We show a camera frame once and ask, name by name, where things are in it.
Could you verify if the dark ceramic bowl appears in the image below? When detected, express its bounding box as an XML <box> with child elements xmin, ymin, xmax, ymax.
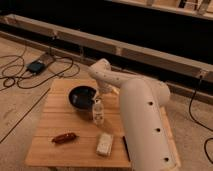
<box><xmin>68</xmin><ymin>86</ymin><xmax>96</xmax><ymax>110</ymax></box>

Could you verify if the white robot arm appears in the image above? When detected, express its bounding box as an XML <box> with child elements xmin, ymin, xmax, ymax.
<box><xmin>88</xmin><ymin>59</ymin><xmax>179</xmax><ymax>171</ymax></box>

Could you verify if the small clear plastic bottle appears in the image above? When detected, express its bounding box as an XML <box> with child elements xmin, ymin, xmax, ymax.
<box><xmin>93</xmin><ymin>99</ymin><xmax>104</xmax><ymax>125</ymax></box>

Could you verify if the dark rectangular snack bar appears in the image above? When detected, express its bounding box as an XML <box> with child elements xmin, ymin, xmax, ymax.
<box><xmin>122</xmin><ymin>136</ymin><xmax>131</xmax><ymax>163</ymax></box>

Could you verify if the white rectangular sponge block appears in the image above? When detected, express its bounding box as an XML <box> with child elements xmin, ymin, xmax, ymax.
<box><xmin>96</xmin><ymin>133</ymin><xmax>113</xmax><ymax>156</ymax></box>

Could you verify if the reddish brown sausage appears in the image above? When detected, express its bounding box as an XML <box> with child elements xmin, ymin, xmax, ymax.
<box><xmin>52</xmin><ymin>133</ymin><xmax>77</xmax><ymax>144</ymax></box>

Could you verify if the blue power adapter box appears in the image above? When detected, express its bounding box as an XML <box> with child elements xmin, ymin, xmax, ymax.
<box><xmin>27</xmin><ymin>61</ymin><xmax>45</xmax><ymax>74</ymax></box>

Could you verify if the long wooden rail beam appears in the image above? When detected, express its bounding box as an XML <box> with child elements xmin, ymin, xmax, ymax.
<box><xmin>0</xmin><ymin>14</ymin><xmax>213</xmax><ymax>83</ymax></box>

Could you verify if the black cable right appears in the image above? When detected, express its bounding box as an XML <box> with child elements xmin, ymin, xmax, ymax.
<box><xmin>188</xmin><ymin>75</ymin><xmax>213</xmax><ymax>165</ymax></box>

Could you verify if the black floor cable left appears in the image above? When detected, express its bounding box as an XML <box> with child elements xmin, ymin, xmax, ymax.
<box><xmin>0</xmin><ymin>43</ymin><xmax>81</xmax><ymax>90</ymax></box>

